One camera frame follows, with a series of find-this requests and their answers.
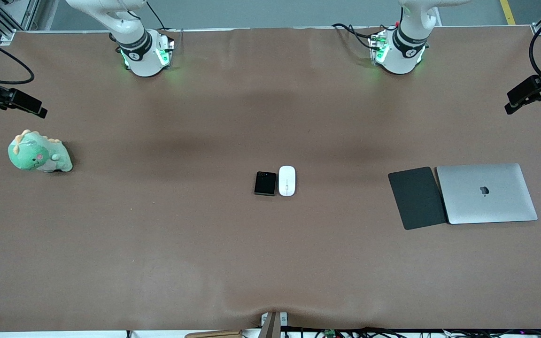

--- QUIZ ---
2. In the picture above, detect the black cable behind arm base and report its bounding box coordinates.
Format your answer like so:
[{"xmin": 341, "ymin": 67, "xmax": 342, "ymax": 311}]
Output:
[{"xmin": 146, "ymin": 0, "xmax": 168, "ymax": 31}]

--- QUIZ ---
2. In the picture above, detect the silver closed laptop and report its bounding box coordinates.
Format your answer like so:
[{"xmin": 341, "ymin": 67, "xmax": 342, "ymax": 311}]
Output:
[{"xmin": 436, "ymin": 162, "xmax": 539, "ymax": 225}]

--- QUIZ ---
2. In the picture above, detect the brown table cover mat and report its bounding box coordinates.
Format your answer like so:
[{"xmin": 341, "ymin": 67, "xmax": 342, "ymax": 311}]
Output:
[{"xmin": 0, "ymin": 26, "xmax": 541, "ymax": 332}]

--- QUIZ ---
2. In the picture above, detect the green plush dinosaur toy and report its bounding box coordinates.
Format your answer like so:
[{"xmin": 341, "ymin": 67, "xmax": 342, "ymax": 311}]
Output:
[{"xmin": 8, "ymin": 129, "xmax": 73, "ymax": 173}]

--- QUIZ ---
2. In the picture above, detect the brown wooden board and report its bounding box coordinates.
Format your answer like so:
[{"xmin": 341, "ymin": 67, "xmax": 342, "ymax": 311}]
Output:
[{"xmin": 185, "ymin": 330, "xmax": 243, "ymax": 338}]

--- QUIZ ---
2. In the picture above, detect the black mouse pad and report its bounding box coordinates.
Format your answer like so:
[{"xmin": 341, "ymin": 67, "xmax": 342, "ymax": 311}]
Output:
[{"xmin": 387, "ymin": 166, "xmax": 448, "ymax": 231}]

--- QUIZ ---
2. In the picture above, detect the white computer mouse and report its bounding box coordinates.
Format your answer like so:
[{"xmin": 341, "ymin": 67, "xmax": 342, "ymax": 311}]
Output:
[{"xmin": 278, "ymin": 165, "xmax": 297, "ymax": 197}]

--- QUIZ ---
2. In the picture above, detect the brown camera mount post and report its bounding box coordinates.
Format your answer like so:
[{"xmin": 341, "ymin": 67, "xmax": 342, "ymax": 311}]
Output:
[{"xmin": 260, "ymin": 312, "xmax": 281, "ymax": 338}]

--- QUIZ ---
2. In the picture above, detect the black flip phone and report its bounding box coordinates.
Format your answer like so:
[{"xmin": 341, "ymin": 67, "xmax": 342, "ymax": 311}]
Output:
[{"xmin": 254, "ymin": 171, "xmax": 277, "ymax": 196}]

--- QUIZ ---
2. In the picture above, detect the grey metal bracket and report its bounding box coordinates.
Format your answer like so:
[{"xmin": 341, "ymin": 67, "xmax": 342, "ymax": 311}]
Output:
[{"xmin": 260, "ymin": 311, "xmax": 289, "ymax": 328}]

